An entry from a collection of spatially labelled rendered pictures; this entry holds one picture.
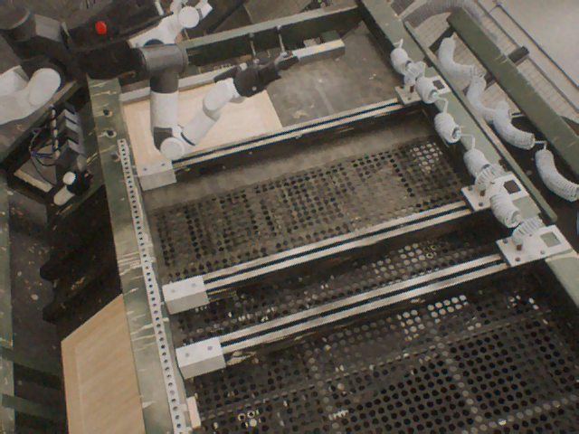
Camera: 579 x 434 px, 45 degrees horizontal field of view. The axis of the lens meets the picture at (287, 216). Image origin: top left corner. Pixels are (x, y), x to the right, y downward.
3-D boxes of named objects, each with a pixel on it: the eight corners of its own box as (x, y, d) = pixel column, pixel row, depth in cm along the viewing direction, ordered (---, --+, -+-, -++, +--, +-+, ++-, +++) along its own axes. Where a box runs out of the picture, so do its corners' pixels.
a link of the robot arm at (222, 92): (233, 90, 220) (206, 120, 225) (246, 93, 229) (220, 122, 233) (221, 76, 222) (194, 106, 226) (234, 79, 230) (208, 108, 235)
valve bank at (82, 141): (23, 118, 281) (63, 80, 274) (52, 136, 291) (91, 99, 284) (28, 204, 249) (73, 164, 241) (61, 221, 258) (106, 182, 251)
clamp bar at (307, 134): (139, 176, 258) (122, 127, 241) (439, 97, 273) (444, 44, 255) (144, 194, 252) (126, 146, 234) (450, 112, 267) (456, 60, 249)
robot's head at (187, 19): (169, 14, 230) (194, 4, 230) (170, 13, 240) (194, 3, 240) (177, 33, 233) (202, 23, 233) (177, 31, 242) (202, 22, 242)
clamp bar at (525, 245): (178, 356, 206) (160, 310, 188) (546, 246, 221) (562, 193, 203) (185, 385, 199) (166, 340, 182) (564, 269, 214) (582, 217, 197)
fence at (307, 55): (122, 101, 289) (119, 94, 286) (341, 47, 301) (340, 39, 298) (124, 108, 286) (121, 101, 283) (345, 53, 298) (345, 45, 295)
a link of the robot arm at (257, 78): (270, 58, 213) (237, 74, 217) (284, 86, 216) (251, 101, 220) (280, 48, 224) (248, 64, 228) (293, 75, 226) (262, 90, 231)
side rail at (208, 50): (118, 79, 310) (111, 58, 302) (354, 21, 324) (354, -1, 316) (120, 87, 306) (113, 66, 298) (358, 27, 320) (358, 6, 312)
